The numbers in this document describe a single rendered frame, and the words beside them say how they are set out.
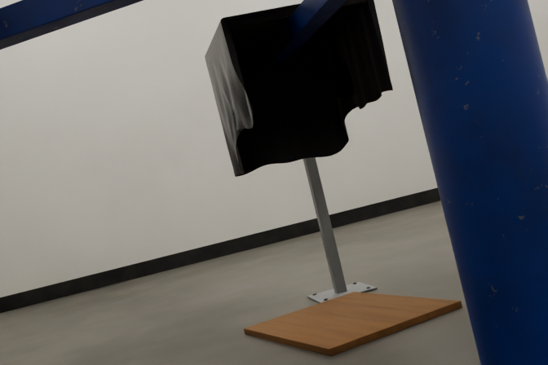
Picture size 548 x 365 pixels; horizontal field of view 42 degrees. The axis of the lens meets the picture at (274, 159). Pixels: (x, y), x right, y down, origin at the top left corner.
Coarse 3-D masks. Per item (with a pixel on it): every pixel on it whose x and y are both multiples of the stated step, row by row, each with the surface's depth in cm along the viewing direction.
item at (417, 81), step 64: (448, 0) 104; (512, 0) 104; (448, 64) 105; (512, 64) 103; (448, 128) 106; (512, 128) 102; (448, 192) 109; (512, 192) 102; (512, 256) 103; (512, 320) 104
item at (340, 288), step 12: (312, 168) 272; (312, 180) 271; (312, 192) 272; (324, 204) 271; (324, 216) 271; (324, 228) 271; (324, 240) 272; (336, 252) 271; (336, 264) 271; (336, 276) 270; (336, 288) 270; (348, 288) 275; (360, 288) 268; (372, 288) 263; (324, 300) 262
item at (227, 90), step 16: (224, 32) 195; (208, 48) 228; (224, 48) 199; (208, 64) 236; (224, 64) 206; (224, 80) 216; (240, 80) 195; (224, 96) 224; (240, 96) 200; (224, 112) 231; (240, 112) 204; (224, 128) 238; (240, 128) 208; (240, 160) 233
